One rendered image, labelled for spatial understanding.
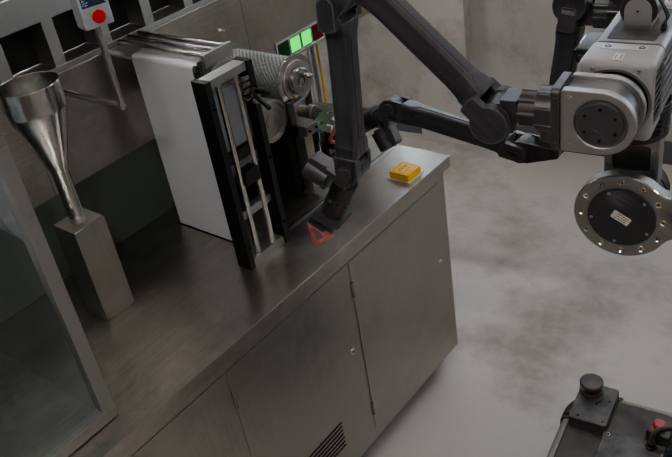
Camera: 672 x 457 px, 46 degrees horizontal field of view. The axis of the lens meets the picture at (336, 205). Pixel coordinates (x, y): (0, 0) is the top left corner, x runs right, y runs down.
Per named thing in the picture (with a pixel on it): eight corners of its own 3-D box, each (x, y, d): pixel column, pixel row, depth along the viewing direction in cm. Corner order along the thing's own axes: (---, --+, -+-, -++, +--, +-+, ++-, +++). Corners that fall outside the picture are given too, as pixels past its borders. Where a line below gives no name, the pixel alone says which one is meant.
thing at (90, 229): (106, 330, 198) (26, 127, 168) (73, 313, 206) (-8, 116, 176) (148, 298, 207) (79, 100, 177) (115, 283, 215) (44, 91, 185)
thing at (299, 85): (288, 84, 222) (300, 62, 224) (283, 83, 223) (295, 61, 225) (301, 98, 227) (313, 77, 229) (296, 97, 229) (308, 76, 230)
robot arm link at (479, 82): (341, -43, 144) (367, -59, 151) (307, 7, 154) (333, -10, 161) (517, 129, 144) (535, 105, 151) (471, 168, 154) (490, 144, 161)
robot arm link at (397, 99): (540, 133, 205) (526, 146, 196) (535, 154, 208) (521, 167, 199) (394, 89, 223) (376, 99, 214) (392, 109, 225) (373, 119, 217)
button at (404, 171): (408, 182, 237) (408, 175, 236) (389, 178, 241) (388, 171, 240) (421, 172, 242) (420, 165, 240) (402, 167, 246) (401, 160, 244)
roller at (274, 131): (263, 149, 223) (254, 110, 216) (201, 133, 237) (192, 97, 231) (290, 130, 230) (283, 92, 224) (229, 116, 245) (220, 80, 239)
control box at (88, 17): (88, 33, 171) (74, -12, 166) (77, 27, 176) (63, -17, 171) (118, 23, 175) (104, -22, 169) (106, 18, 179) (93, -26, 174)
